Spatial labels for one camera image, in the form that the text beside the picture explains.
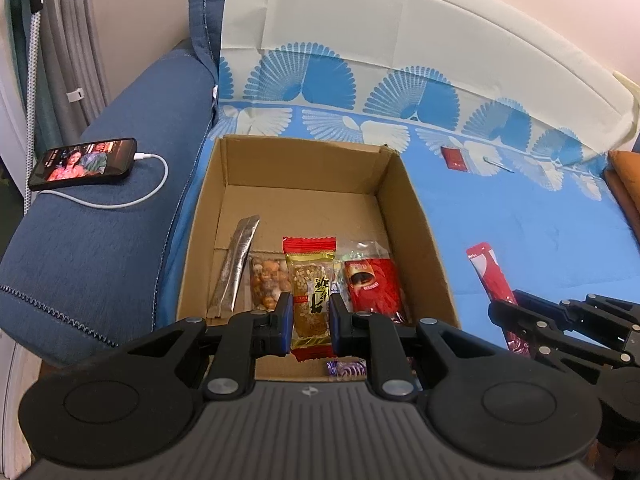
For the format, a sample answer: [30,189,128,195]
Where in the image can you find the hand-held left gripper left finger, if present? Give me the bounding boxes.
[120,291,294,403]

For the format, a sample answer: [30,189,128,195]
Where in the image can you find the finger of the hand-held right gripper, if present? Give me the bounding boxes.
[487,300,640,375]
[514,288,640,335]

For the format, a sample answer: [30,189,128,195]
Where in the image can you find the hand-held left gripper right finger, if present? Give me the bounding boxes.
[327,292,502,403]

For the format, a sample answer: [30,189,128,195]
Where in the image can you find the red-ended peanut brittle bar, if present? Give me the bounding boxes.
[281,235,337,364]

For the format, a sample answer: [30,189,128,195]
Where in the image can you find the purple candy packet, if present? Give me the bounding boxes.
[324,358,367,379]

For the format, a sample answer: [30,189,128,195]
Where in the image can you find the clear packet of mixed nuts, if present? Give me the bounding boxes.
[248,252,292,311]

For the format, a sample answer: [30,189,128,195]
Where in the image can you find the red chocolate packet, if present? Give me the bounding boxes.
[342,258,412,325]

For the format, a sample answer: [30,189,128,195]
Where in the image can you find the silver stick packet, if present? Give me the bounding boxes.
[206,214,261,319]

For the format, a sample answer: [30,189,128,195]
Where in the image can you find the long red stick packet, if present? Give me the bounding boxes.
[464,241,534,357]

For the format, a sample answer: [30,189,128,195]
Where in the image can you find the brown cardboard box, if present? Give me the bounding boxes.
[175,135,462,384]

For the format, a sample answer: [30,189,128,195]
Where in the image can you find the orange cushion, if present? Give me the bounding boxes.
[603,149,640,257]

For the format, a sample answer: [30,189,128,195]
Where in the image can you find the small flat red packet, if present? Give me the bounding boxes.
[440,144,467,170]

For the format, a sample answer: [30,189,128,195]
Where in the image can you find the blue sofa armrest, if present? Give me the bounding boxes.
[0,0,237,369]

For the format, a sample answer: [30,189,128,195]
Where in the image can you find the black smartphone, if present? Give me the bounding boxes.
[28,137,139,192]

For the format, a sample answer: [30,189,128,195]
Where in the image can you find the teal curtain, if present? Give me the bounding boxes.
[0,0,64,162]

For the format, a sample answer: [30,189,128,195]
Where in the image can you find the grey curtain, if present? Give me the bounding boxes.
[37,0,112,132]

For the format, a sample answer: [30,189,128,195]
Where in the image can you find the white charging cable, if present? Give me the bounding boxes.
[37,151,170,210]

